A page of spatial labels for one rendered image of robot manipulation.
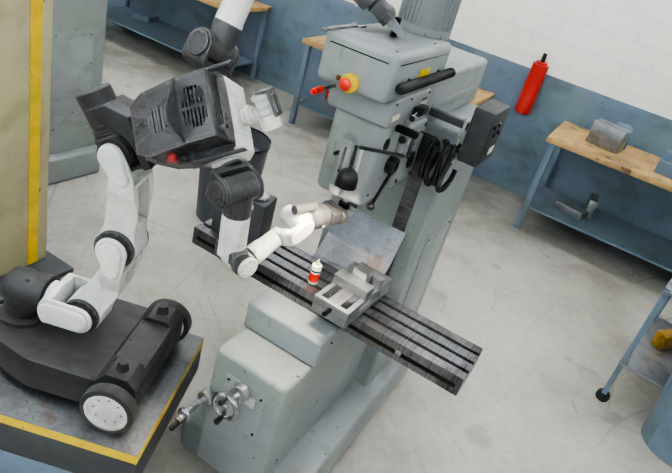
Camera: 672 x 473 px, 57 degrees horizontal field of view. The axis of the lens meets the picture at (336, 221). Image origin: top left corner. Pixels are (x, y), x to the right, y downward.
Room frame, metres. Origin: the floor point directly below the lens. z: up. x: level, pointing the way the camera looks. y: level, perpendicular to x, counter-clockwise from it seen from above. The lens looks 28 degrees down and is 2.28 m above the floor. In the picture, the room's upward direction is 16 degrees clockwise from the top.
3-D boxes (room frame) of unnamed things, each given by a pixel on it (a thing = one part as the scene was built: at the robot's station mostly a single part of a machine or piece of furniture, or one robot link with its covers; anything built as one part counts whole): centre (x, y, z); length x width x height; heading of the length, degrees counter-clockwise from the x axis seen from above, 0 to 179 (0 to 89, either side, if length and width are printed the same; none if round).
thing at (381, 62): (2.09, -0.02, 1.81); 0.47 x 0.26 x 0.16; 157
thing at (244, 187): (1.67, 0.32, 1.38); 0.12 x 0.09 x 0.14; 144
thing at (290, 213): (1.92, 0.12, 1.24); 0.11 x 0.11 x 0.11; 52
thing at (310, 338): (2.08, -0.01, 0.76); 0.50 x 0.35 x 0.12; 157
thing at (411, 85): (2.06, -0.16, 1.79); 0.45 x 0.04 x 0.04; 157
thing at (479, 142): (2.23, -0.44, 1.62); 0.20 x 0.09 x 0.21; 157
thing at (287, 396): (2.06, 0.00, 0.40); 0.81 x 0.32 x 0.60; 157
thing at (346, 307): (1.99, -0.14, 0.96); 0.35 x 0.15 x 0.11; 155
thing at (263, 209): (2.27, 0.38, 1.00); 0.22 x 0.12 x 0.20; 77
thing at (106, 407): (1.53, 0.59, 0.50); 0.20 x 0.05 x 0.20; 88
